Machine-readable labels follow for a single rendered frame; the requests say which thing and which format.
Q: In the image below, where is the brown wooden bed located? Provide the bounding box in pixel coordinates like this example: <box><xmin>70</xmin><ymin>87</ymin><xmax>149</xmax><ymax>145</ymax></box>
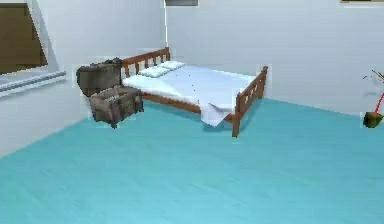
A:
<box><xmin>120</xmin><ymin>46</ymin><xmax>270</xmax><ymax>138</ymax></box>

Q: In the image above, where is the white pillow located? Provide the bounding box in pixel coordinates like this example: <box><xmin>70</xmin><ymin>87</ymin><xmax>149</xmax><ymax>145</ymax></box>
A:
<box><xmin>157</xmin><ymin>60</ymin><xmax>186</xmax><ymax>71</ymax></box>
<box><xmin>137</xmin><ymin>65</ymin><xmax>172</xmax><ymax>79</ymax></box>

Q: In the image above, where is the dark brown wooden chest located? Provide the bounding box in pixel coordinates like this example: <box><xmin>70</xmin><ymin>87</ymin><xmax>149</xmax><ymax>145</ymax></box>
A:
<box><xmin>76</xmin><ymin>57</ymin><xmax>145</xmax><ymax>129</ymax></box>

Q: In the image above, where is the grey framed wall picture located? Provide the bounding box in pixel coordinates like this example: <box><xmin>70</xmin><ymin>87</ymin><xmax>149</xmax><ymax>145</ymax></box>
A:
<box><xmin>164</xmin><ymin>0</ymin><xmax>199</xmax><ymax>7</ymax></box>

